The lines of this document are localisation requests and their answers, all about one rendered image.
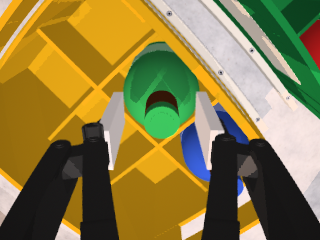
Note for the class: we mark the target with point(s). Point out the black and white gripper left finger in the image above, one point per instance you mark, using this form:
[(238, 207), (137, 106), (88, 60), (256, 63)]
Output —
[(38, 210)]

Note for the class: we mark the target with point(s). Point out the green plastic crate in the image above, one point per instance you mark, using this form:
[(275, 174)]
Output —
[(267, 29)]

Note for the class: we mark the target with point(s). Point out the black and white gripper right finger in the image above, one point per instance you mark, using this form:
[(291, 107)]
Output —
[(282, 209)]

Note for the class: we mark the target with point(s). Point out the yellow crate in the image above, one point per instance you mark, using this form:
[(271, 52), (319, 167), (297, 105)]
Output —
[(39, 91)]

